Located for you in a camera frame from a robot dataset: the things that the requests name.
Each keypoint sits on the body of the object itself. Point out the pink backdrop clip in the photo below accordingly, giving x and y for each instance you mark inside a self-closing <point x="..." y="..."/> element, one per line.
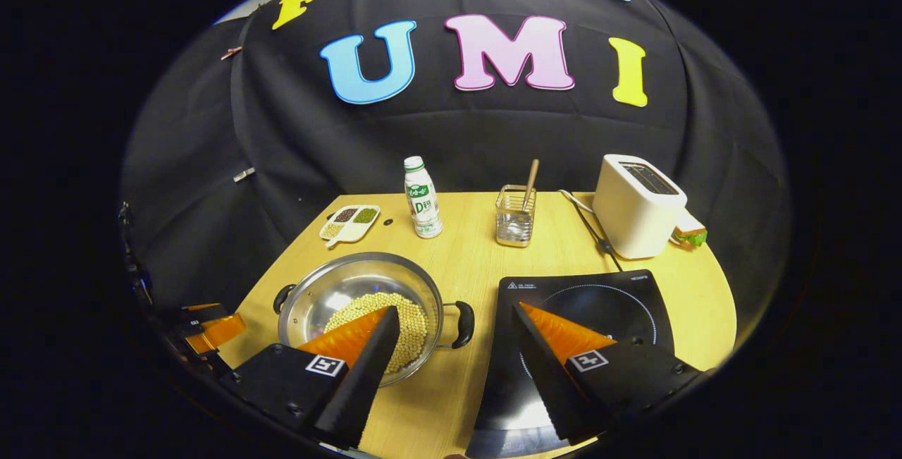
<point x="231" y="53"/>

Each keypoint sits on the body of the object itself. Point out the white toaster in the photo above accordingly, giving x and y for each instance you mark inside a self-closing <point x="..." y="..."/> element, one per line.
<point x="634" y="219"/>

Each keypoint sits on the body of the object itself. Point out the silver backdrop clip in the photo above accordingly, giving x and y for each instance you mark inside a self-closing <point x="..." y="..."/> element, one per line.
<point x="244" y="174"/>

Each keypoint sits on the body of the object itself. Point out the white divided bean dish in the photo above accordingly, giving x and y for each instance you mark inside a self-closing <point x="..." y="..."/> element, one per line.
<point x="349" y="223"/>

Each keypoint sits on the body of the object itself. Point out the pile of soybeans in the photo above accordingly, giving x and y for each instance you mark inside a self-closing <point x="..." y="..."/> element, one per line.
<point x="412" y="339"/>

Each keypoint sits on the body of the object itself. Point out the wooden stick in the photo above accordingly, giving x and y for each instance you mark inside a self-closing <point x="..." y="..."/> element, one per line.
<point x="532" y="177"/>

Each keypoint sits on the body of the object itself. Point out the black induction cooktop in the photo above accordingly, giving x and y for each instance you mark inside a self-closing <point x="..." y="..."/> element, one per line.
<point x="599" y="304"/>

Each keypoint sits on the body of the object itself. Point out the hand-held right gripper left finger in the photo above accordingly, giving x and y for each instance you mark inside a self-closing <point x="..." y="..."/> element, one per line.
<point x="366" y="374"/>

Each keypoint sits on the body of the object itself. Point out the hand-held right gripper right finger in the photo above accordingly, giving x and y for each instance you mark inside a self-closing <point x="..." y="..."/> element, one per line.
<point x="539" y="374"/>

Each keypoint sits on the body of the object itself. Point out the white milk drink bottle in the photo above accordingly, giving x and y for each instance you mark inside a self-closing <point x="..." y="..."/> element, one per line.
<point x="423" y="209"/>

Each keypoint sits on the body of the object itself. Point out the lettuce sandwich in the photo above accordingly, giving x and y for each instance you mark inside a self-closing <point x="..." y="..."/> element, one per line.
<point x="694" y="233"/>

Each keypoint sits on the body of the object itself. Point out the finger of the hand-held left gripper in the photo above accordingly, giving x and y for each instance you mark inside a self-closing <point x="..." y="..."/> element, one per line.
<point x="222" y="332"/>
<point x="204" y="309"/>

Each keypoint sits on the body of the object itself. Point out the stainless steel pot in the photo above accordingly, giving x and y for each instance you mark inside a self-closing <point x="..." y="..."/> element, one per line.
<point x="352" y="279"/>

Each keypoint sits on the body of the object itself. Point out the black backdrop cloth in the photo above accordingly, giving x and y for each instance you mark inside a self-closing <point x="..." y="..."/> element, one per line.
<point x="282" y="149"/>

